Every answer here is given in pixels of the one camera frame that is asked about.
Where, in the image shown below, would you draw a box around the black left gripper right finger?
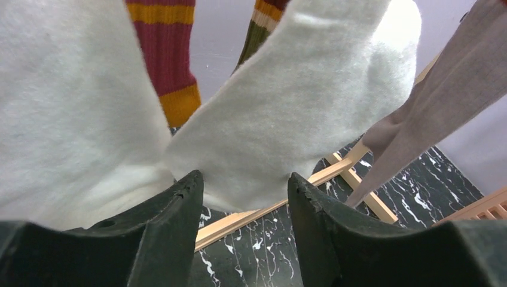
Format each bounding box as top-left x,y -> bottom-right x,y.
288,173 -> 506,287

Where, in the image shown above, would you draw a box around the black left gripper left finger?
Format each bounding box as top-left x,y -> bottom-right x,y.
1,170 -> 203,286

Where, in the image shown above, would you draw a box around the white fluffy sock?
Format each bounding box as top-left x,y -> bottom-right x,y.
1,1 -> 174,230
167,1 -> 422,212

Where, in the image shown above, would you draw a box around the grey sock with red stripes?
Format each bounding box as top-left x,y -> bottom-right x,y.
346,1 -> 506,207

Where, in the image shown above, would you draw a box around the orange plastic desk organizer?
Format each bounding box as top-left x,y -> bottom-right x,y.
433,187 -> 506,226

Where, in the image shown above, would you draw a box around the maroon yellow striped sock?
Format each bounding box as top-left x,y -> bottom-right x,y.
126,0 -> 201,127

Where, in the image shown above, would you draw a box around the olive striped sock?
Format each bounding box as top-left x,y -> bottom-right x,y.
235,0 -> 289,69

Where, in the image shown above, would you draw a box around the wooden clothes rack frame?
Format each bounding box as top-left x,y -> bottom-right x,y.
194,51 -> 444,252

